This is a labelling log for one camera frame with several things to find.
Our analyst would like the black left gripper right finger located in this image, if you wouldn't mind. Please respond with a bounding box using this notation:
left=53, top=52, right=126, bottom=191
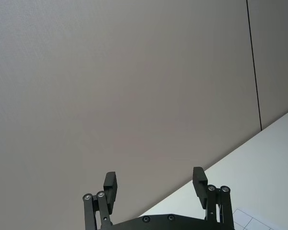
left=192, top=167, right=235, bottom=225

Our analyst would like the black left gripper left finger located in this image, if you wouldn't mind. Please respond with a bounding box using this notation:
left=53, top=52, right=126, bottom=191
left=83, top=171, right=119, bottom=230

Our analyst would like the white table cloth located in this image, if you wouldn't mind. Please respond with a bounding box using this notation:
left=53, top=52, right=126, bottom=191
left=140, top=103, right=288, bottom=230

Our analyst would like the white gridded sheet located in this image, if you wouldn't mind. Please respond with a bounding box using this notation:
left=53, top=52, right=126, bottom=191
left=232, top=208, right=288, bottom=230

